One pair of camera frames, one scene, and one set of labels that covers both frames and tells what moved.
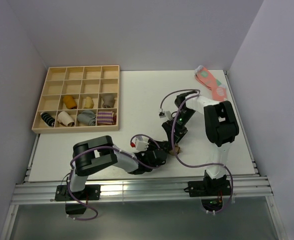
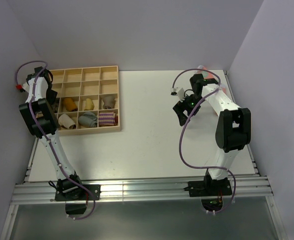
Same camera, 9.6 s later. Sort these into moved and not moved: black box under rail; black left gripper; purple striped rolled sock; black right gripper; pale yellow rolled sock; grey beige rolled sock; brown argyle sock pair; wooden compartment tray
Moved: black right gripper; brown argyle sock pair; black left gripper
Not moved: grey beige rolled sock; purple striped rolled sock; wooden compartment tray; black box under rail; pale yellow rolled sock
